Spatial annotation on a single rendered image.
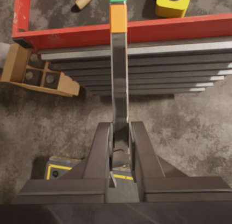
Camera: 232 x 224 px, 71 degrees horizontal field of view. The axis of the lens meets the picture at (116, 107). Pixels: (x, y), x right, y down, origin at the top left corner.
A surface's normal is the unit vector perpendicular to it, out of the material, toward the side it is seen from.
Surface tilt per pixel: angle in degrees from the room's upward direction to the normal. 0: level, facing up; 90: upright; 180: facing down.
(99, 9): 0
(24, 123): 0
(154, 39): 90
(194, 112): 0
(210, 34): 90
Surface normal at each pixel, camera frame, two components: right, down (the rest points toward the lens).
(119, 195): -0.15, -0.11
